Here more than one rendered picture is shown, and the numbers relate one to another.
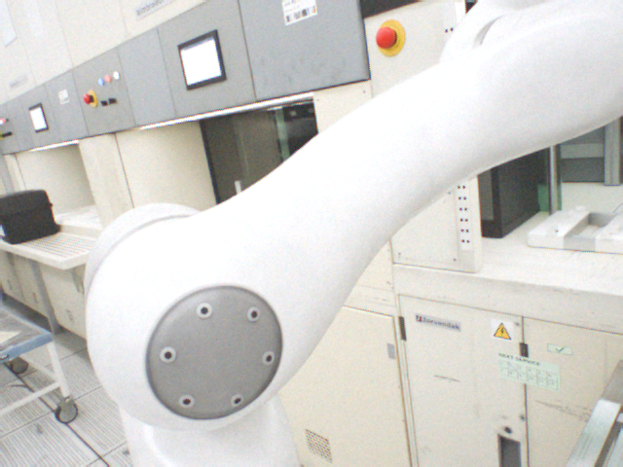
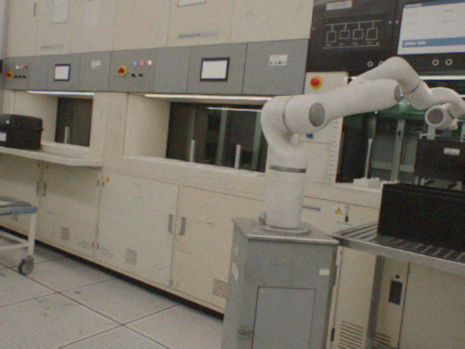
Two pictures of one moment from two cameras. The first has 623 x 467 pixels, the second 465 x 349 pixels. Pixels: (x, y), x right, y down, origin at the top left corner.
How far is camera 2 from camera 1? 113 cm
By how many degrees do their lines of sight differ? 15
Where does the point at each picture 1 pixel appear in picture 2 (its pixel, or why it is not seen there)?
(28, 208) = (29, 127)
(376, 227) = (336, 111)
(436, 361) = not seen: hidden behind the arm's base
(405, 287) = not seen: hidden behind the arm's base
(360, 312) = not seen: hidden behind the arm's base
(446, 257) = (320, 177)
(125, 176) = (125, 119)
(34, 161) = (25, 99)
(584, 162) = (382, 171)
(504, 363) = (337, 225)
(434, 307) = (309, 200)
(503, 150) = (362, 107)
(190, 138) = (163, 110)
